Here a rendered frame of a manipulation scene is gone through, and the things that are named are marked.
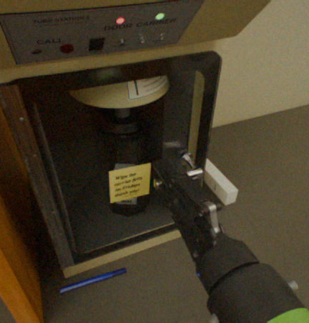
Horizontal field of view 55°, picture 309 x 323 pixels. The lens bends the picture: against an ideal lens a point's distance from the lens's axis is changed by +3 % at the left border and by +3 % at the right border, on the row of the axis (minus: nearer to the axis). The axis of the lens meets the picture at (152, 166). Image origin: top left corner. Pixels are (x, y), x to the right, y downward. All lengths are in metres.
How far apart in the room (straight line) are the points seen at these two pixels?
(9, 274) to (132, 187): 0.23
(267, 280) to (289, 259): 0.42
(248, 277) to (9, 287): 0.35
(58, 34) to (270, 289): 0.33
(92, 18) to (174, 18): 0.09
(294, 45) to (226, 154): 0.46
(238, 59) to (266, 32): 0.11
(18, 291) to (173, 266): 0.33
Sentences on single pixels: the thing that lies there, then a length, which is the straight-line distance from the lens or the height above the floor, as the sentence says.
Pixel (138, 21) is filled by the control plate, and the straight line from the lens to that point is 0.34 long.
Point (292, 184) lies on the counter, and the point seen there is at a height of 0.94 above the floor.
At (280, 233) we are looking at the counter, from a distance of 0.82.
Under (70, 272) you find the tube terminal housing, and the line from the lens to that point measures 0.70.
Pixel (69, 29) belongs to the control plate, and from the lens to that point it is 0.32.
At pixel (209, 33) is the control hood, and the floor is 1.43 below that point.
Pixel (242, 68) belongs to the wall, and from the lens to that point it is 1.13.
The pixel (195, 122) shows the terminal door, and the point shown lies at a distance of 0.51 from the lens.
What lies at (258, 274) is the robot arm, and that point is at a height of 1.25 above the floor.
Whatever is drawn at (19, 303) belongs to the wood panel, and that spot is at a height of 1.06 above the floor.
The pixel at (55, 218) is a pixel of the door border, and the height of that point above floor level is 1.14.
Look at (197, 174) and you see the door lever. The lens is 0.51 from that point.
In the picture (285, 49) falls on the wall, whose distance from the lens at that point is 1.22.
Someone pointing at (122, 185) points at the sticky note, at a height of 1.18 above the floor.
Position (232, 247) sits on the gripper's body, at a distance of 0.38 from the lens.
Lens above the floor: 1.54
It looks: 40 degrees down
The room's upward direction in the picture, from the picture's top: straight up
